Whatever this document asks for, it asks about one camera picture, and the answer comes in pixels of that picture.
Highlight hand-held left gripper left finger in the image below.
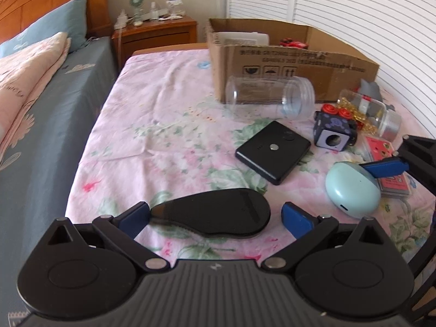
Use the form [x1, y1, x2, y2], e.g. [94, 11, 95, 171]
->
[46, 202, 171, 273]

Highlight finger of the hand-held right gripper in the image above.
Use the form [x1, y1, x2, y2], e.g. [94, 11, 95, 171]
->
[405, 208, 436, 317]
[361, 135, 436, 191]

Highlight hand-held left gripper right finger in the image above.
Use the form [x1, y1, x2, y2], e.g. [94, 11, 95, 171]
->
[262, 202, 392, 273]

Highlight red card box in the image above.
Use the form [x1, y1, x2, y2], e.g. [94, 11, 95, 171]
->
[362, 134, 418, 198]

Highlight mint green earbuds case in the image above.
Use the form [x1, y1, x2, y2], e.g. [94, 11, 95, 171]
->
[325, 162, 381, 219]

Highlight clear bottle with gold contents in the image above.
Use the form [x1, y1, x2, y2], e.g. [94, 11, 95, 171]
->
[337, 89, 402, 142]

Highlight black fidget cube red buttons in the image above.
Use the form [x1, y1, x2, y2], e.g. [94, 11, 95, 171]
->
[313, 104, 359, 150]

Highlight black rectangular power bank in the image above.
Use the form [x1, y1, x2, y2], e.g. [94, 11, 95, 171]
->
[235, 120, 311, 186]

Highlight black oval case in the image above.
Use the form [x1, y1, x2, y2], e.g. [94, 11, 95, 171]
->
[150, 188, 271, 238]

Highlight grey shark toy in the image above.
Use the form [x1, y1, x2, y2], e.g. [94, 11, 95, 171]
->
[356, 78, 396, 111]

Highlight clear plastic jar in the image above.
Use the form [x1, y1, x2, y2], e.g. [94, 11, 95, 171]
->
[225, 75, 316, 120]

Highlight brown cardboard box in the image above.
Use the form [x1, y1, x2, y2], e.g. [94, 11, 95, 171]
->
[205, 18, 380, 104]

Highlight pink floral bedsheet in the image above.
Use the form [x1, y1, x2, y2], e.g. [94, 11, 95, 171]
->
[65, 48, 436, 280]

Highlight bed with blue sheet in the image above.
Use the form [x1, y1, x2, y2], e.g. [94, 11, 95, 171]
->
[0, 36, 120, 327]

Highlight red toy car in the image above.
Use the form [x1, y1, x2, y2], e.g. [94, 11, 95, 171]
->
[278, 37, 310, 49]

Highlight pink quilt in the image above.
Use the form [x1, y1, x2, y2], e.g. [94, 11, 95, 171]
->
[0, 32, 72, 154]

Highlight wooden nightstand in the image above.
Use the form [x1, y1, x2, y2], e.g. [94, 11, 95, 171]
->
[112, 15, 199, 72]

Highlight white plastic container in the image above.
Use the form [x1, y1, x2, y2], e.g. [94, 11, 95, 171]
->
[213, 31, 271, 46]

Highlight blue pillow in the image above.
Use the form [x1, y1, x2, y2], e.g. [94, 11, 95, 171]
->
[0, 0, 88, 58]

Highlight white phone stand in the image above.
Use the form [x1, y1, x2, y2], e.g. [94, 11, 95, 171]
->
[166, 0, 186, 18]

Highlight small green desk fan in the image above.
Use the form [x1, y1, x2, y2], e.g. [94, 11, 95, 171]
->
[129, 0, 145, 27]

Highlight wooden bed frame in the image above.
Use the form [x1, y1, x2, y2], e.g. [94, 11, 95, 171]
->
[131, 43, 209, 57]

